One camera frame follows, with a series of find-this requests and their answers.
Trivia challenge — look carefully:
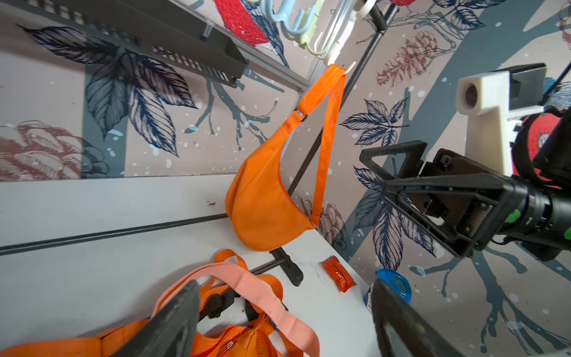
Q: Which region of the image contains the white hook far right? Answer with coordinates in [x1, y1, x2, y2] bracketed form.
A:
[309, 0, 376, 67]

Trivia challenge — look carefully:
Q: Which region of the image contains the blue lidded container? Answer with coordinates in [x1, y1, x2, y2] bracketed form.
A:
[364, 269, 412, 315]

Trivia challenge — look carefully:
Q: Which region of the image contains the black clothes rack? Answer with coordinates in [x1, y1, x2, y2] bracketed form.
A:
[0, 3, 400, 287]

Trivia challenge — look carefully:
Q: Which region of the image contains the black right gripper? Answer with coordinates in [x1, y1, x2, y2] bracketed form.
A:
[359, 141, 533, 257]

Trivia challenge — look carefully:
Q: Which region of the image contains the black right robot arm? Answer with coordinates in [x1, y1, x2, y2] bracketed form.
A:
[360, 107, 570, 262]

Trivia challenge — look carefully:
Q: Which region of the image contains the bright orange sling bag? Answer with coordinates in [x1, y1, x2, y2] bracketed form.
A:
[225, 65, 346, 251]

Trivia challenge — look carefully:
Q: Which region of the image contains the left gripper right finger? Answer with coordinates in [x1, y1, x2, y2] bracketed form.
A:
[371, 279, 455, 356]

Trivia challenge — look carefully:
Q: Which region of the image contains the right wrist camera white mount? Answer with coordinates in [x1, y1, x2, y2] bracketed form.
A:
[456, 63, 547, 176]

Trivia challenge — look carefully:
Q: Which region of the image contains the black perforated wall shelf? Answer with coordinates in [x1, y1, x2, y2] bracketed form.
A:
[8, 0, 248, 87]

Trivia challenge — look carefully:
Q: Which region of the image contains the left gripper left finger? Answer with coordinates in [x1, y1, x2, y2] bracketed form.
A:
[114, 281, 200, 357]

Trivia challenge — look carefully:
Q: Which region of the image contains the red snack packet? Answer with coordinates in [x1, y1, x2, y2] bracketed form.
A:
[321, 256, 357, 293]

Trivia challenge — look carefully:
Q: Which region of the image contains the pink sling bag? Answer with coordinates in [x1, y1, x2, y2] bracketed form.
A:
[152, 263, 321, 356]

